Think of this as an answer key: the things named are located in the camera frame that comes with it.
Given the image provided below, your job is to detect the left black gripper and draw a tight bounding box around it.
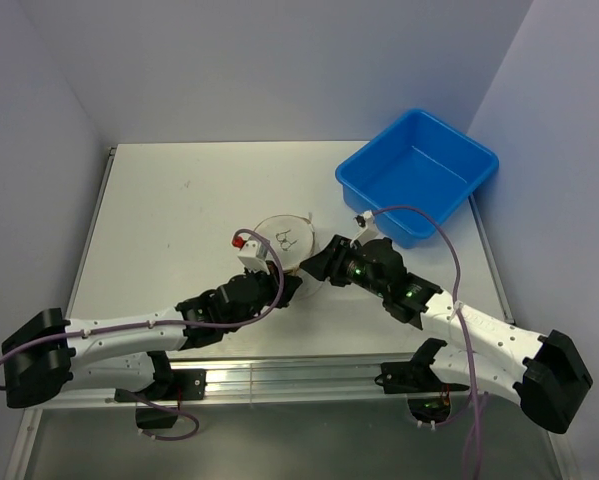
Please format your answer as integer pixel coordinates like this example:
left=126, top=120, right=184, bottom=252
left=226, top=259, right=301, bottom=332

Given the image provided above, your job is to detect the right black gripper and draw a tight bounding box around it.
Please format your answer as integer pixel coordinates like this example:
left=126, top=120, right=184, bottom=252
left=299, top=234, right=388, bottom=299

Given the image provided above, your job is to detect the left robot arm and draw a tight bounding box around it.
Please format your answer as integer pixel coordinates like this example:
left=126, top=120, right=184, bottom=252
left=0, top=271, right=302, bottom=409

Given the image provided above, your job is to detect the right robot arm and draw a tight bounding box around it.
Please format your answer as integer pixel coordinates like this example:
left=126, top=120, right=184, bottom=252
left=300, top=235, right=593, bottom=434

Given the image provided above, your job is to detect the blue plastic bin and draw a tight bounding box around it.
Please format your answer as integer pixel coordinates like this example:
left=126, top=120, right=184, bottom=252
left=335, top=109, right=499, bottom=248

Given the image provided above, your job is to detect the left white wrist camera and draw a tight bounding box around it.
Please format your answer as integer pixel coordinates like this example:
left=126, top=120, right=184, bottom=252
left=232, top=235, right=268, bottom=272

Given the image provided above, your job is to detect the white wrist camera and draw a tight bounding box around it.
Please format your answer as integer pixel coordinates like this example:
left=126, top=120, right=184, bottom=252
left=232, top=235, right=268, bottom=272
left=351, top=210, right=379, bottom=246

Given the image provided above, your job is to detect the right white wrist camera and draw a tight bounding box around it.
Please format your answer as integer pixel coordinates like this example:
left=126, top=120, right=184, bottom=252
left=351, top=210, right=379, bottom=246

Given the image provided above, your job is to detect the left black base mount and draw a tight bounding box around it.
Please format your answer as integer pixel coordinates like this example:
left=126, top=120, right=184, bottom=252
left=113, top=369, right=206, bottom=436

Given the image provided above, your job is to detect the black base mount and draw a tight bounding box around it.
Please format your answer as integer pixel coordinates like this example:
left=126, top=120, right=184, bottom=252
left=113, top=369, right=206, bottom=436
left=374, top=361, right=469, bottom=395

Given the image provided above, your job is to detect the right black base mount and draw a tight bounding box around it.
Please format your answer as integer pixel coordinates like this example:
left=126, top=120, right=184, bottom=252
left=374, top=361, right=469, bottom=395

